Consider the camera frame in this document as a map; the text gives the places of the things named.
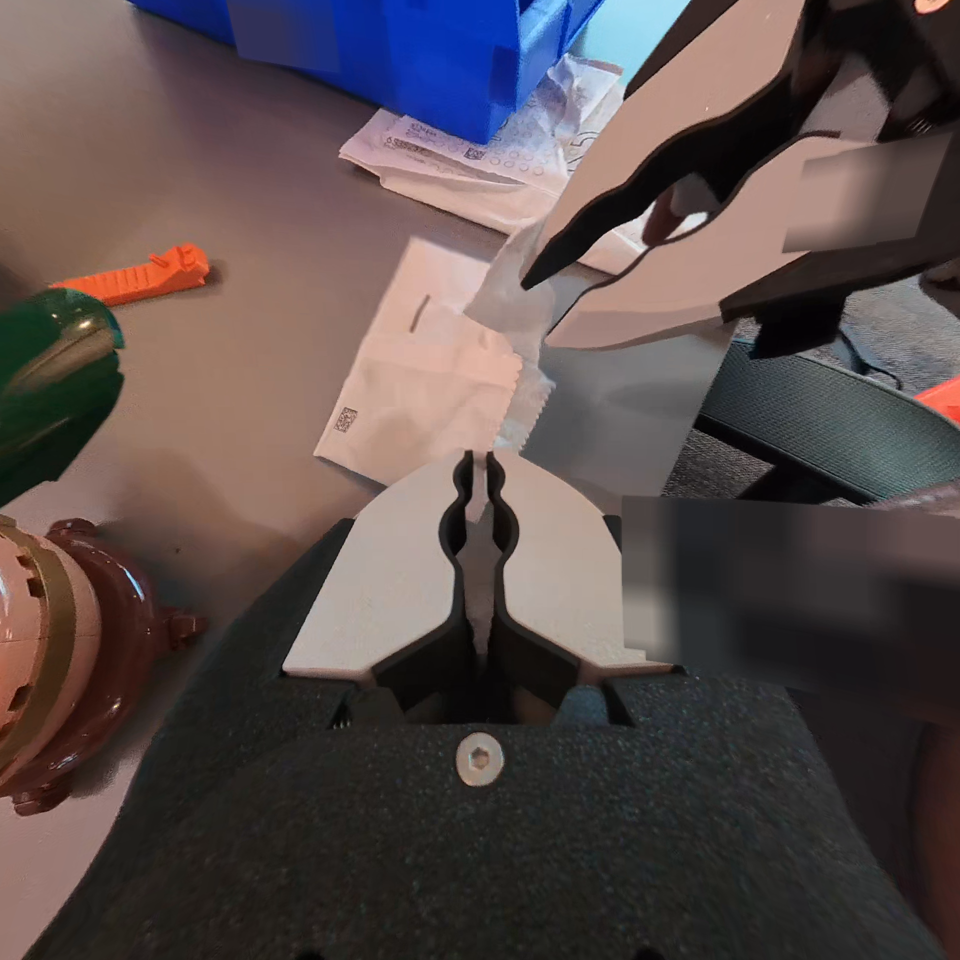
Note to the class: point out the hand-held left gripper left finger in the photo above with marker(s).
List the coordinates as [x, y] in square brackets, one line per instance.
[382, 585]

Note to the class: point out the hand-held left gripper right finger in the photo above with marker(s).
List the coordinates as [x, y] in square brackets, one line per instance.
[562, 585]

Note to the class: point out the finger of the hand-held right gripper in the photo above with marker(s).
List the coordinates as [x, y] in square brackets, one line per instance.
[675, 292]
[675, 97]

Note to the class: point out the toy brick orchid plant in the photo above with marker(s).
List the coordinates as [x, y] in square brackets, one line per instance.
[90, 637]

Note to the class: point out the grey desk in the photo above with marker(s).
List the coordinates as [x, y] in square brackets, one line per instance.
[225, 172]

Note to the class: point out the crumpled clear plastic bag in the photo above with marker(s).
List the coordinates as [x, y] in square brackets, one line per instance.
[577, 97]

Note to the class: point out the flat white paper bag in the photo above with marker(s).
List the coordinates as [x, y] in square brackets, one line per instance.
[405, 390]

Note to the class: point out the blue plastic bin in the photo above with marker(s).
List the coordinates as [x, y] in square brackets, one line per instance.
[442, 105]

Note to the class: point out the orange red object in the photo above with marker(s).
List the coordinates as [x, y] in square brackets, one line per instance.
[945, 401]

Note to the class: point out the orange brick separator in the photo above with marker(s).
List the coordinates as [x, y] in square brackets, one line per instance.
[150, 274]

